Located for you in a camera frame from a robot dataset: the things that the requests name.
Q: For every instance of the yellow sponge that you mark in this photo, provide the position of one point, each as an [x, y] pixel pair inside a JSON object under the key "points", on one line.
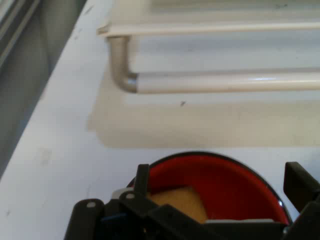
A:
{"points": [[183, 202]]}

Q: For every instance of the red bowl with black rim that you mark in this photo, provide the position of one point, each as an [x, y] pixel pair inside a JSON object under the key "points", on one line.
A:
{"points": [[215, 175]]}

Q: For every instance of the white dish rack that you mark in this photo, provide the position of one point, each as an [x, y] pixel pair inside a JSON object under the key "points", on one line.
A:
{"points": [[200, 50]]}

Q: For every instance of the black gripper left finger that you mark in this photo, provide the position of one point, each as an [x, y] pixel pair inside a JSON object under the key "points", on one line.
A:
{"points": [[141, 180]]}

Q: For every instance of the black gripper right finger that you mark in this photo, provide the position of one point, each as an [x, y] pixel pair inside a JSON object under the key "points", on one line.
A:
{"points": [[298, 183]]}

